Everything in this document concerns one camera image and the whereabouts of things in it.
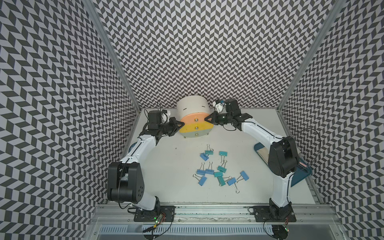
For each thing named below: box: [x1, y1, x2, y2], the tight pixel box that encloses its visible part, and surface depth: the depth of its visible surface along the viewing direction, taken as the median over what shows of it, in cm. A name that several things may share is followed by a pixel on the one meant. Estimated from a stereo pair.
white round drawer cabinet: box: [176, 95, 214, 138], surface depth 93 cm
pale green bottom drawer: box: [179, 129, 212, 138], surface depth 99 cm
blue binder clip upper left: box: [199, 152, 209, 162], surface depth 96 cm
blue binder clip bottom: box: [226, 177, 240, 194], surface depth 85 cm
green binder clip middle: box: [217, 160, 228, 173], surface depth 91 cm
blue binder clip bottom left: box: [192, 173, 208, 186], surface depth 86 cm
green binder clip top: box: [205, 144, 214, 155], surface depth 97 cm
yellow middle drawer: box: [179, 121, 214, 133], surface depth 93 cm
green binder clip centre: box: [213, 172, 224, 178], surface depth 88 cm
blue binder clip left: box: [196, 162, 206, 176], surface depth 89 cm
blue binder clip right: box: [236, 170, 250, 183], surface depth 88 cm
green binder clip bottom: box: [217, 175, 233, 187], surface depth 86 cm
